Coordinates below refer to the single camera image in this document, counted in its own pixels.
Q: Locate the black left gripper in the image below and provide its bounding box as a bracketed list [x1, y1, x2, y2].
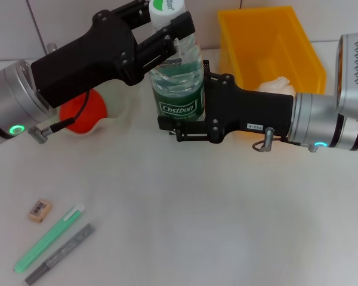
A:
[31, 0, 153, 108]

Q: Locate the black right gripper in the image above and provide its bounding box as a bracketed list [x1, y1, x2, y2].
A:
[157, 70, 296, 144]

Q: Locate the clear green-label water bottle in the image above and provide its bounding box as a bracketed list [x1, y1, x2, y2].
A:
[148, 0, 206, 123]

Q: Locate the white paper ball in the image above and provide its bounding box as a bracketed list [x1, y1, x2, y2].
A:
[258, 76, 296, 96]

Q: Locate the red-orange toy orange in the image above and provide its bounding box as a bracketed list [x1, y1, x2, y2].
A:
[58, 89, 108, 134]

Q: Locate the mint green pen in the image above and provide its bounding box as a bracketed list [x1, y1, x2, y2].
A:
[13, 202, 87, 273]

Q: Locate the green glass fruit plate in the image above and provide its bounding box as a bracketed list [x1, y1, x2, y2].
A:
[52, 80, 143, 138]

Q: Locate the beige eraser with barcode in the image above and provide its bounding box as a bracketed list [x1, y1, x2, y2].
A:
[28, 198, 53, 223]

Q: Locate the grey marker pen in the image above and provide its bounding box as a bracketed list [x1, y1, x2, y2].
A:
[24, 222, 96, 285]

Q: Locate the right gripper silver plug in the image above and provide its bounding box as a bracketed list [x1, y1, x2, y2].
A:
[261, 127, 275, 153]

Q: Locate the yellow plastic bin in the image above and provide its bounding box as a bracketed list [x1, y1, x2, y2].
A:
[217, 5, 328, 136]

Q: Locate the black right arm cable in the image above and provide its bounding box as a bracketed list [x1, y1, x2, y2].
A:
[252, 135, 320, 153]

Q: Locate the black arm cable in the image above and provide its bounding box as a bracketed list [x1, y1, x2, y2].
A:
[28, 89, 92, 144]
[252, 135, 320, 153]

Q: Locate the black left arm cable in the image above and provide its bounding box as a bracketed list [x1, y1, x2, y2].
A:
[28, 89, 92, 144]

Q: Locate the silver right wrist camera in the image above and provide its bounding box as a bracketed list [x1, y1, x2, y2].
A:
[334, 33, 358, 122]

